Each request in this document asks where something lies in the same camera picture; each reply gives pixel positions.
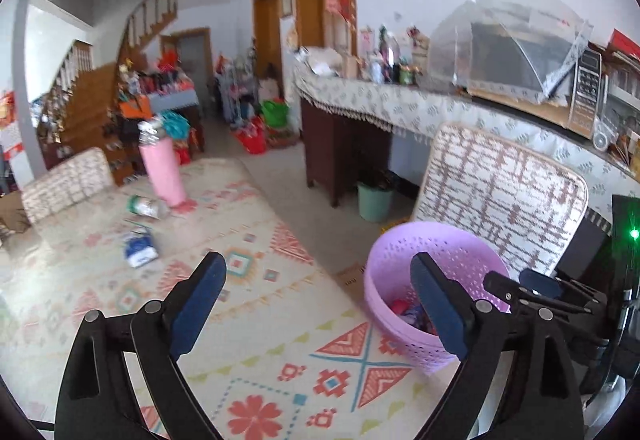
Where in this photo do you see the green bag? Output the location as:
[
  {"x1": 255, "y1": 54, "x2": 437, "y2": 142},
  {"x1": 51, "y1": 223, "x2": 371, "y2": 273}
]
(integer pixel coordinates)
[{"x1": 260, "y1": 100, "x2": 291, "y2": 131}]

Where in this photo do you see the green waste bin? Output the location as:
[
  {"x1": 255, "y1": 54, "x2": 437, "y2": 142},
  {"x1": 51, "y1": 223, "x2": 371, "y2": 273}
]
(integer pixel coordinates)
[{"x1": 356, "y1": 182, "x2": 395, "y2": 224}]

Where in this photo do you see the purple plastic basket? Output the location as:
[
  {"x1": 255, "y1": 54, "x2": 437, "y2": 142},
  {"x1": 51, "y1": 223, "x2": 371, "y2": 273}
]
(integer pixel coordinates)
[{"x1": 364, "y1": 221, "x2": 512, "y2": 375}]

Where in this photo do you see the red basket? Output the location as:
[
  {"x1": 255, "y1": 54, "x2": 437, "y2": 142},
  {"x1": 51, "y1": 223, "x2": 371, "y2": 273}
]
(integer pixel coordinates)
[{"x1": 232, "y1": 117, "x2": 269, "y2": 155}]

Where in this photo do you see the grey door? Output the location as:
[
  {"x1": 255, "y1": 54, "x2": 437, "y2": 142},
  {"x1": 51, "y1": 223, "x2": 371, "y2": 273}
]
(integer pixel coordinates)
[{"x1": 162, "y1": 27, "x2": 214, "y2": 121}]

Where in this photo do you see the pink thermos bottle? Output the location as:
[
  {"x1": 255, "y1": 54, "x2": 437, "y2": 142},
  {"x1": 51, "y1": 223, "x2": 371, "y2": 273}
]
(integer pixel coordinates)
[{"x1": 137, "y1": 117, "x2": 187, "y2": 209}]

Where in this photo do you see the wooden staircase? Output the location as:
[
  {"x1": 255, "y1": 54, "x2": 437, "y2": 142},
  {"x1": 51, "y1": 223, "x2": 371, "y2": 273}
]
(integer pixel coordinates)
[{"x1": 37, "y1": 0, "x2": 181, "y2": 186}]

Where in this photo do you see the silver microwave oven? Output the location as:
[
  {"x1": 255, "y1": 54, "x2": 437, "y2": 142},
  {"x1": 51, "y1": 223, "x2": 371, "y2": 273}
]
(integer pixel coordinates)
[{"x1": 467, "y1": 22, "x2": 609, "y2": 139}]

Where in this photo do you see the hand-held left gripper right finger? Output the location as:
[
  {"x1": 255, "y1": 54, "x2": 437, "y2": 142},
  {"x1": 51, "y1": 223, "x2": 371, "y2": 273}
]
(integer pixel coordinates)
[{"x1": 410, "y1": 251, "x2": 586, "y2": 440}]

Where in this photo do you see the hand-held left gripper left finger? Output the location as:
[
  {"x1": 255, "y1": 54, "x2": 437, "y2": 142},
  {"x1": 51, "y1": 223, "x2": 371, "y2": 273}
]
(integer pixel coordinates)
[{"x1": 55, "y1": 251, "x2": 228, "y2": 440}]

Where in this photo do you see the small bottle with green cap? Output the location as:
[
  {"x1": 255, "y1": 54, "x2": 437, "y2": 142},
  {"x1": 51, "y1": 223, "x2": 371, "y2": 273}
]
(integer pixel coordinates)
[{"x1": 126, "y1": 195, "x2": 170, "y2": 221}]

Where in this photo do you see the patterned tablecloth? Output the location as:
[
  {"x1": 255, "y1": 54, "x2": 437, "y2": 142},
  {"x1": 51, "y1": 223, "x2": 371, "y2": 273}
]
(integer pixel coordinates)
[{"x1": 0, "y1": 157, "x2": 451, "y2": 440}]

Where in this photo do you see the blue checked table cover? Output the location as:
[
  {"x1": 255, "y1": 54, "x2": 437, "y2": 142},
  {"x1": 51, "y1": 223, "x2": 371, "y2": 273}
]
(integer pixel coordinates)
[{"x1": 147, "y1": 87, "x2": 201, "y2": 121}]

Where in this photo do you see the mesh food cover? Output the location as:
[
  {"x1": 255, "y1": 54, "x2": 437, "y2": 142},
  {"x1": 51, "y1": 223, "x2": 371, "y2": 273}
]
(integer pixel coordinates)
[{"x1": 425, "y1": 0, "x2": 594, "y2": 96}]

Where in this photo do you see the teal bag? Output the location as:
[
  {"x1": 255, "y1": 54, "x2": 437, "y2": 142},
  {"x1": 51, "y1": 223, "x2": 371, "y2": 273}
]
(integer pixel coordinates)
[{"x1": 160, "y1": 111, "x2": 192, "y2": 141}]

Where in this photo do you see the pink and white patterned chair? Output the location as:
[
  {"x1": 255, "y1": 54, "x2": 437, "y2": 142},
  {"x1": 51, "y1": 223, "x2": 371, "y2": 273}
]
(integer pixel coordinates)
[{"x1": 412, "y1": 122, "x2": 590, "y2": 279}]

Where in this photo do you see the blue and white tissue packet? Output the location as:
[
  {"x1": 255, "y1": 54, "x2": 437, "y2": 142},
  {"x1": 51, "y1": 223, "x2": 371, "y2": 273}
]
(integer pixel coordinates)
[{"x1": 123, "y1": 226, "x2": 160, "y2": 270}]

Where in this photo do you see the dark wooden sideboard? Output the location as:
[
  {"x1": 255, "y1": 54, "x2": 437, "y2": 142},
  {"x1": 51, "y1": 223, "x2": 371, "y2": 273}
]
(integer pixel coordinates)
[
  {"x1": 300, "y1": 97, "x2": 394, "y2": 209},
  {"x1": 292, "y1": 65, "x2": 640, "y2": 206}
]

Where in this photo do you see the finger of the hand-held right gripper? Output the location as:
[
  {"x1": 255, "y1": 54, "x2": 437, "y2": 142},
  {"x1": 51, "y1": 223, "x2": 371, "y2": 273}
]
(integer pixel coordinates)
[
  {"x1": 482, "y1": 271, "x2": 608, "y2": 337},
  {"x1": 519, "y1": 268, "x2": 609, "y2": 307}
]

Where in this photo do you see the white wire rack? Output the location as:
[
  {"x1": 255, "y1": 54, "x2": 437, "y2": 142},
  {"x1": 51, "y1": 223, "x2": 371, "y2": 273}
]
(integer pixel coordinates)
[{"x1": 220, "y1": 62, "x2": 261, "y2": 124}]

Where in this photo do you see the cardboard box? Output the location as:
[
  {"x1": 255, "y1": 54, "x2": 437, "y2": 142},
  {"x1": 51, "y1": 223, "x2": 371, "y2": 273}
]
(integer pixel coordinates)
[{"x1": 335, "y1": 262, "x2": 371, "y2": 291}]

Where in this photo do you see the patterned chair back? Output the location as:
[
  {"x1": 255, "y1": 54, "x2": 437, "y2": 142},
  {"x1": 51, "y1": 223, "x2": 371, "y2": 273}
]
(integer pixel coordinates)
[{"x1": 21, "y1": 147, "x2": 116, "y2": 226}]

